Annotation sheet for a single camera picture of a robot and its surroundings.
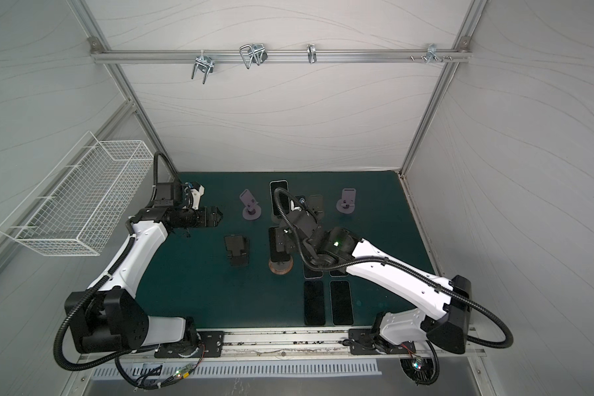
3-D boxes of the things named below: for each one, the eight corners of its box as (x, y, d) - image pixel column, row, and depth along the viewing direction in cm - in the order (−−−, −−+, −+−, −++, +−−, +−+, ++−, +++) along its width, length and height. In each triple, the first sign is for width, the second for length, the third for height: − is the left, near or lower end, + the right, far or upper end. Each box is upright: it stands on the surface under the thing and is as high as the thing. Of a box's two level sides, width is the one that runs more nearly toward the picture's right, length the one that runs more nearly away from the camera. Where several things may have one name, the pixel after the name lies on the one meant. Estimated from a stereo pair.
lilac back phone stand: (337, 214, 108) (339, 198, 100) (335, 203, 112) (338, 188, 103) (353, 214, 108) (357, 199, 100) (351, 203, 112) (355, 188, 103)
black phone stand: (228, 266, 91) (220, 251, 83) (231, 249, 96) (224, 234, 87) (247, 266, 91) (242, 252, 83) (250, 249, 96) (245, 234, 87)
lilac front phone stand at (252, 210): (242, 219, 105) (237, 204, 97) (245, 205, 110) (241, 189, 102) (260, 219, 105) (256, 204, 97) (262, 205, 110) (258, 189, 102)
